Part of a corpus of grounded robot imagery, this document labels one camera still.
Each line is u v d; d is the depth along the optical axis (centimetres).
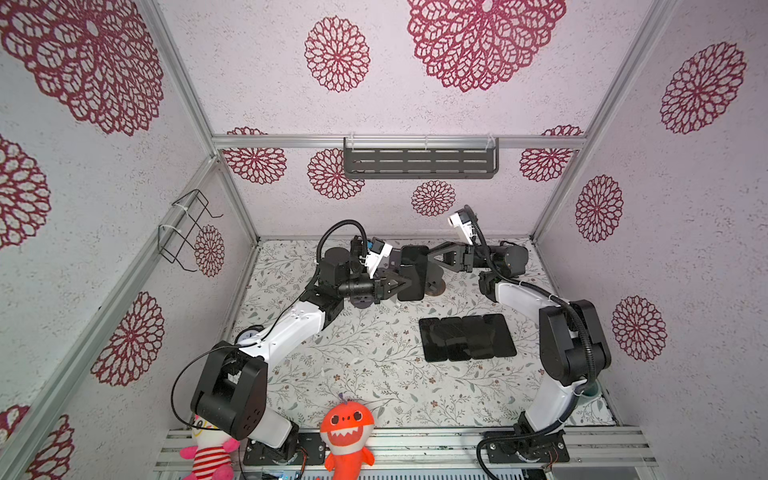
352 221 62
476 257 69
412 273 70
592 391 78
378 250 67
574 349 49
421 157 92
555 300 54
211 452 68
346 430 69
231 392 43
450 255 70
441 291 103
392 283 70
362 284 68
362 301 100
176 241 75
